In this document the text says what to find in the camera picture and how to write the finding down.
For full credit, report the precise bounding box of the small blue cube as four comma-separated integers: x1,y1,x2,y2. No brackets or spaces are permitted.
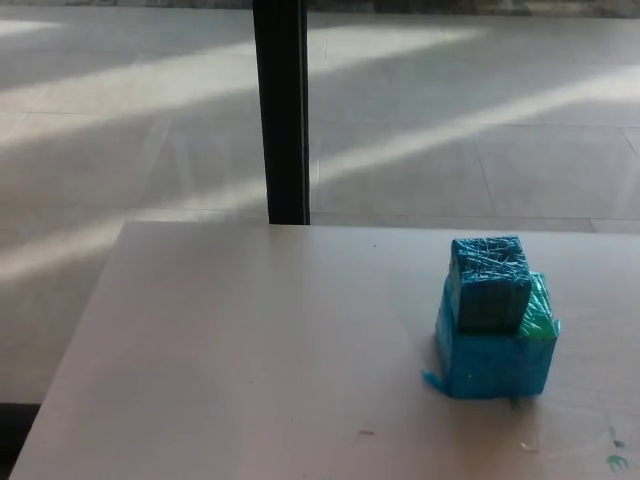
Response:
450,234,533,336

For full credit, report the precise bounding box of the big blue wrapped cube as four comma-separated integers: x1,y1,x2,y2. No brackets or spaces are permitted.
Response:
420,271,566,401

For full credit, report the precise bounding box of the black window frame post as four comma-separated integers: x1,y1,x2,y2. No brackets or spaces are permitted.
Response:
251,0,312,226

